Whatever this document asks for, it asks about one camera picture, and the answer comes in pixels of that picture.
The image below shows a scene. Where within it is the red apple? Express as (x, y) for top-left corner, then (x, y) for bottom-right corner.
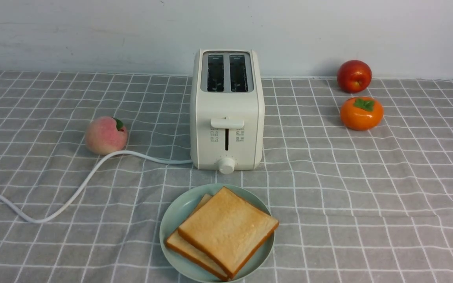
(337, 60), (372, 94)

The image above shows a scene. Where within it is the white two-slot toaster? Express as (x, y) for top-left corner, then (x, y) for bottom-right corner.
(189, 49), (265, 174)

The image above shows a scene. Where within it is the light green round plate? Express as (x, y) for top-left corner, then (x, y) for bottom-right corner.
(160, 183), (279, 283)

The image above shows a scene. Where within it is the white power cord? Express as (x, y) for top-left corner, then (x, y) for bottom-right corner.
(0, 150), (193, 224)

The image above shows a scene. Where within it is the toast slice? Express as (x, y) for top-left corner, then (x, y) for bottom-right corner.
(177, 186), (279, 279)
(160, 193), (232, 283)

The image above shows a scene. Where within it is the grey checked tablecloth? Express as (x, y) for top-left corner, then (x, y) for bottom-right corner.
(0, 70), (453, 283)

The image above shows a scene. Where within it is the pink peach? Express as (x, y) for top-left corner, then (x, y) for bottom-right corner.
(85, 116), (128, 155)

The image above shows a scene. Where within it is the orange persimmon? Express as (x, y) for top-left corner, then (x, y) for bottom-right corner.
(340, 97), (384, 131)

